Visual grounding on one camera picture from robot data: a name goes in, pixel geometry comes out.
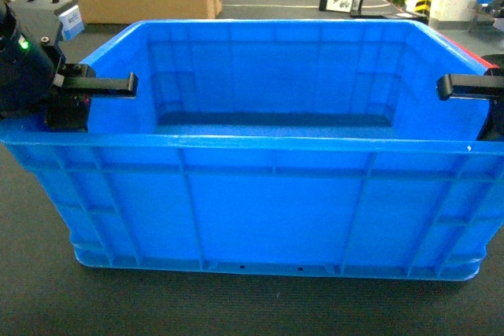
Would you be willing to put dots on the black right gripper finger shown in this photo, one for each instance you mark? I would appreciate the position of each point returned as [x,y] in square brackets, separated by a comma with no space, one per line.
[470,86]

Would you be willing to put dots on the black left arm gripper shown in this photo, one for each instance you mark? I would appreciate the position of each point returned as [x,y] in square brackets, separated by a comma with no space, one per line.
[33,69]

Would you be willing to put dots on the large blue plastic crate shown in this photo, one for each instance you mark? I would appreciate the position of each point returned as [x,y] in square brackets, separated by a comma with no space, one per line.
[277,147]

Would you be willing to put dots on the blue white small box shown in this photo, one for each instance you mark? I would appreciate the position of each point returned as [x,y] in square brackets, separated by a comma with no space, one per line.
[72,23]

